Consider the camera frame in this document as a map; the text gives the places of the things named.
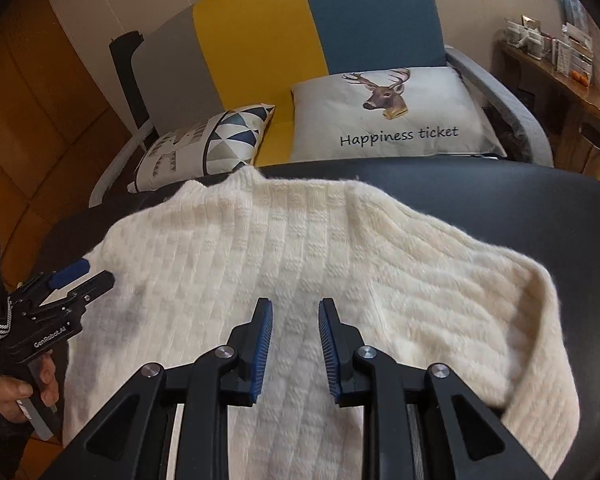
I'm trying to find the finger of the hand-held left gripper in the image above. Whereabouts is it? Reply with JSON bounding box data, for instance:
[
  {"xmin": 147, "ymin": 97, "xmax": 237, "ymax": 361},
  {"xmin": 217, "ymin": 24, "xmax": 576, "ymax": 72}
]
[
  {"xmin": 16, "ymin": 258, "xmax": 91, "ymax": 302},
  {"xmin": 22, "ymin": 270, "xmax": 116, "ymax": 319}
]

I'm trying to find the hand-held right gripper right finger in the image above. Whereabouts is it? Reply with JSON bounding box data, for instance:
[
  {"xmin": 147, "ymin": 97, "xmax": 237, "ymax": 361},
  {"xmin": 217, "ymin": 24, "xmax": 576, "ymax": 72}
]
[{"xmin": 318, "ymin": 298, "xmax": 551, "ymax": 480}]

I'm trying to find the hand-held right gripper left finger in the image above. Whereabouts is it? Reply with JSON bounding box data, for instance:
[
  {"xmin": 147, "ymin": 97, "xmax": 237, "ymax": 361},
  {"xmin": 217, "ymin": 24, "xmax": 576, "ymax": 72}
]
[{"xmin": 65, "ymin": 298, "xmax": 274, "ymax": 480}]

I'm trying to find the white knitted sweater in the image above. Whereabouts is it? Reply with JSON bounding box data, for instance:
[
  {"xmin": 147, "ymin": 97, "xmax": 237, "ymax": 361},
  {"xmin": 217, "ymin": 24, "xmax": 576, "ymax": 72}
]
[{"xmin": 60, "ymin": 165, "xmax": 581, "ymax": 480}]

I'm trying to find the person's left hand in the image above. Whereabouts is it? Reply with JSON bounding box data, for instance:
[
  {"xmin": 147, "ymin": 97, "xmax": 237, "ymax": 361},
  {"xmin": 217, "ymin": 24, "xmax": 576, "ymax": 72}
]
[{"xmin": 0, "ymin": 352, "xmax": 61, "ymax": 424}]

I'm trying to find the white geometric print pillow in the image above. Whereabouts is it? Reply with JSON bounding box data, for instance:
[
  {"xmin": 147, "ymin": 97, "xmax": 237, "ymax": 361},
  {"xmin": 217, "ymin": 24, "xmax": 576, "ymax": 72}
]
[{"xmin": 130, "ymin": 104, "xmax": 276, "ymax": 194}]

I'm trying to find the white deer print pillow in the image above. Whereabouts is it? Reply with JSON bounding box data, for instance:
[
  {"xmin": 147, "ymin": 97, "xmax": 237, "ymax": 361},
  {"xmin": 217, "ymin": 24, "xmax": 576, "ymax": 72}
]
[{"xmin": 290, "ymin": 66, "xmax": 508, "ymax": 163}]

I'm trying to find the grey yellow blue sofa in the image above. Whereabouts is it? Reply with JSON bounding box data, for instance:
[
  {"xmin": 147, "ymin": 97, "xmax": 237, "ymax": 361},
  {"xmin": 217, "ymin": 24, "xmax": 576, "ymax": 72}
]
[{"xmin": 87, "ymin": 0, "xmax": 556, "ymax": 208}]

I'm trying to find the brown paper bag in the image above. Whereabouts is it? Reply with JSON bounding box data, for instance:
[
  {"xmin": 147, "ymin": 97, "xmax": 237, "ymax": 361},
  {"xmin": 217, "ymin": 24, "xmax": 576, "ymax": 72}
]
[{"xmin": 581, "ymin": 144, "xmax": 600, "ymax": 182}]

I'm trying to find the wooden desk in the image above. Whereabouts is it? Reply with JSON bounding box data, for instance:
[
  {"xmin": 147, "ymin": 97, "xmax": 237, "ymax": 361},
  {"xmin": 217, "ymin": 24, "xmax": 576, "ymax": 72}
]
[{"xmin": 497, "ymin": 40, "xmax": 600, "ymax": 181}]

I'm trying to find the white desk organizer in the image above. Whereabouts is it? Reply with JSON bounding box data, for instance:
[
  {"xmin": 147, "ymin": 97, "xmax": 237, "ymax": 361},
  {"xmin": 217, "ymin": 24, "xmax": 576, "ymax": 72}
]
[{"xmin": 504, "ymin": 16, "xmax": 552, "ymax": 59}]

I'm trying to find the stack of small boxes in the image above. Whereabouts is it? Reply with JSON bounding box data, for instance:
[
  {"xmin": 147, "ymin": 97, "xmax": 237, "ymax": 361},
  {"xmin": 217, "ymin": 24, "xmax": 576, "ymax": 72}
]
[{"xmin": 550, "ymin": 22, "xmax": 594, "ymax": 78}]

